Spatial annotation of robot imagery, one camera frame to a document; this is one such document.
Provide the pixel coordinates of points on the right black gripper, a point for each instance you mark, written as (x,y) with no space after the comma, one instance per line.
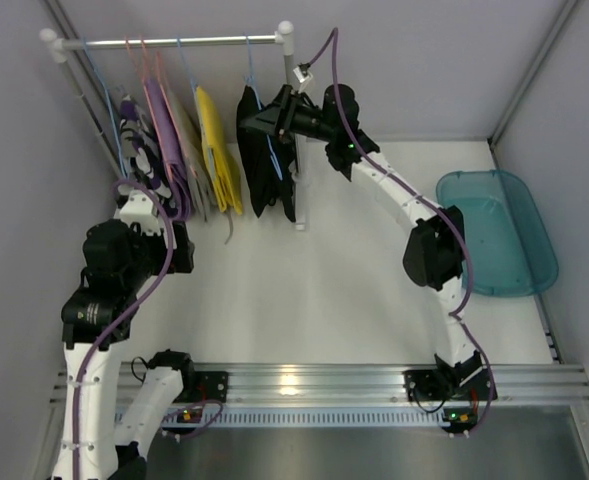
(287,114)

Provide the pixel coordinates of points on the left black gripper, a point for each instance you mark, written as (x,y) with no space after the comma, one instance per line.
(182,248)

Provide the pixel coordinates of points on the black trousers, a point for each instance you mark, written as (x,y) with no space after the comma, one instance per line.
(266,163)

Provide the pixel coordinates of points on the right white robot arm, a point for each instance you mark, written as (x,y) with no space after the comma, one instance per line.
(436,257)

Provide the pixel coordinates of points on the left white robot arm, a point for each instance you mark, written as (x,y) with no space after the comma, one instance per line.
(123,266)

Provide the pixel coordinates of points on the yellow trousers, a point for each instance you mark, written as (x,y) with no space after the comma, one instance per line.
(221,166)

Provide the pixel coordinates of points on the grey trousers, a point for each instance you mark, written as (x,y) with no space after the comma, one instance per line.
(203,197)

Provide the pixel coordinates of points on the purple trousers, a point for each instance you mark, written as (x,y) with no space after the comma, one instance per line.
(173,153)

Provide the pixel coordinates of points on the blue hanger far left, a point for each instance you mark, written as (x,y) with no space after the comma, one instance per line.
(110,108)

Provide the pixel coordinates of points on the teal plastic basin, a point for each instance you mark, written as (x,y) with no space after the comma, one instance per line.
(511,252)

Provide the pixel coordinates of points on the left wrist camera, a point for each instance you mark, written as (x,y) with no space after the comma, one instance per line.
(139,213)

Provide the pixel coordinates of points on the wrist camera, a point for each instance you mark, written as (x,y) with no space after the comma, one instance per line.
(304,77)
(139,213)

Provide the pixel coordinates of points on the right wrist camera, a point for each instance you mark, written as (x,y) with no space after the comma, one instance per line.
(304,77)

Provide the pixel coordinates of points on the pink wire hanger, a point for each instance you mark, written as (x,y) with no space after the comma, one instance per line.
(141,66)
(178,139)

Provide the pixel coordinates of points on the aluminium mounting rail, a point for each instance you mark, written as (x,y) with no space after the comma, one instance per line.
(314,396)

